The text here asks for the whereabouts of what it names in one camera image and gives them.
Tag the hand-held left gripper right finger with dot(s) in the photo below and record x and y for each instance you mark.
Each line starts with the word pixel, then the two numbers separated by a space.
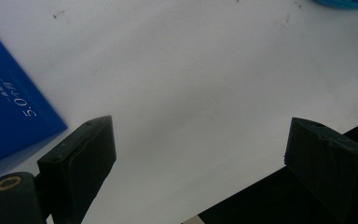
pixel 329 168

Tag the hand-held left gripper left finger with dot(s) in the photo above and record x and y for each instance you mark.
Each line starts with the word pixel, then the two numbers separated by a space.
pixel 77 168

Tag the blue and white plastic bottle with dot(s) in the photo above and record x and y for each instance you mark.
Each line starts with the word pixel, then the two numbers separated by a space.
pixel 345 3

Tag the blue cardboard box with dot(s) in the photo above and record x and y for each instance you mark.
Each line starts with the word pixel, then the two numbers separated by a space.
pixel 9 99

